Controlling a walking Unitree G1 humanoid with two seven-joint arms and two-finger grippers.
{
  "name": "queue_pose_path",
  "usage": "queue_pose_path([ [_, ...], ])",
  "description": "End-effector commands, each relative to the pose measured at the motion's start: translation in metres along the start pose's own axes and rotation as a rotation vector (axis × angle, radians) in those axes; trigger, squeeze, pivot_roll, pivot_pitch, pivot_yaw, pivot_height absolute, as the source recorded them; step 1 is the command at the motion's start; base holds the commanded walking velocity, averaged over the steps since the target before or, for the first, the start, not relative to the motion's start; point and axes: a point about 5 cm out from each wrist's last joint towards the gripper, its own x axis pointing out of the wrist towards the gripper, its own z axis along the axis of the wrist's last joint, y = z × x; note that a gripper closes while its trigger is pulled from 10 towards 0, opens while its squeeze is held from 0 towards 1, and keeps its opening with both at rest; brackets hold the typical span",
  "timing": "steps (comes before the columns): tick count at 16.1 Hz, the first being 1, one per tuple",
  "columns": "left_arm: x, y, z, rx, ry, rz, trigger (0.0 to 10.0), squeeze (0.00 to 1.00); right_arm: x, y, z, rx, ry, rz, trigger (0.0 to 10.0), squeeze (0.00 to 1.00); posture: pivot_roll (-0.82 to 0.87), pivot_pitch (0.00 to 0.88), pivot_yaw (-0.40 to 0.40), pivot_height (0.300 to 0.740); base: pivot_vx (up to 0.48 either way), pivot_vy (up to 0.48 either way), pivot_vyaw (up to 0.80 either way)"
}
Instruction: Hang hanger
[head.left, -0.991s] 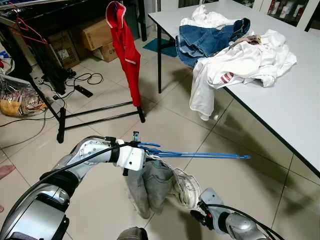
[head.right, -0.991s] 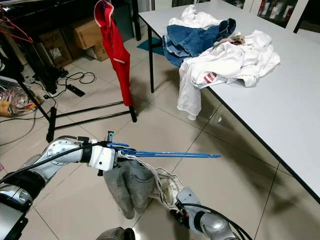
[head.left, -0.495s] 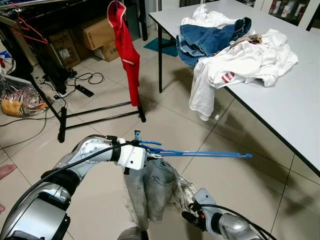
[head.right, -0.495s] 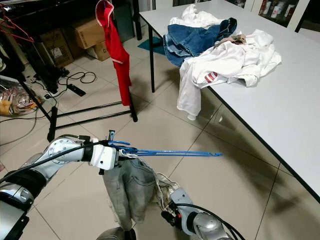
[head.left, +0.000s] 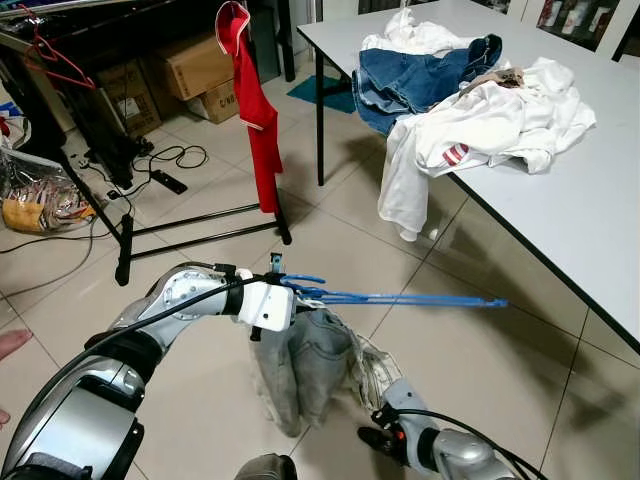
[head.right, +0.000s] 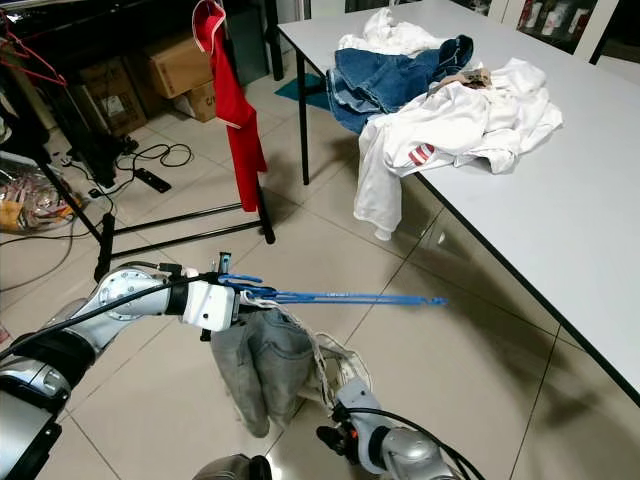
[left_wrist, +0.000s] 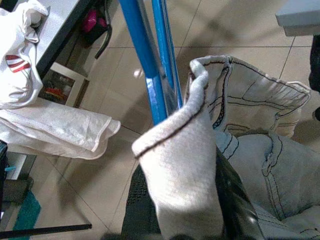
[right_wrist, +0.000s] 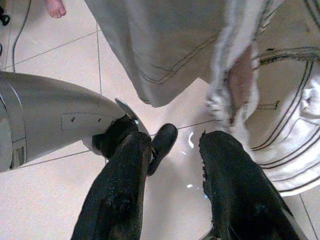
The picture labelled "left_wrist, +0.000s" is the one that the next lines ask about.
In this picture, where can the white buttoned polo shirt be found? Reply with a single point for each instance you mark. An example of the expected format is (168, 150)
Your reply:
(62, 127)

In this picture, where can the white glass door cabinet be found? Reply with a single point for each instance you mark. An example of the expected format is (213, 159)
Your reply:
(65, 85)

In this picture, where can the teal floor mat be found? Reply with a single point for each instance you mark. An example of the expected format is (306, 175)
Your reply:
(27, 215)

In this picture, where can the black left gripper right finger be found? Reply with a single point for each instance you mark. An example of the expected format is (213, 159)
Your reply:
(232, 195)

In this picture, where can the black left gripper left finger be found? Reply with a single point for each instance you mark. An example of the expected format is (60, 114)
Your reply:
(140, 200)

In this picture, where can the white cotton garment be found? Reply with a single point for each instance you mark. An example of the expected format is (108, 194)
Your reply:
(17, 50)

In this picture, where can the black and magenta bag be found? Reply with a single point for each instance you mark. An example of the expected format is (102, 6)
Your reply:
(95, 23)

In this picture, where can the black clothes rack chrome rail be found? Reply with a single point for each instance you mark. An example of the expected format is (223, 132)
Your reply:
(45, 229)

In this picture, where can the cream denim pants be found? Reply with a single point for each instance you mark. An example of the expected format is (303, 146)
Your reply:
(180, 162)

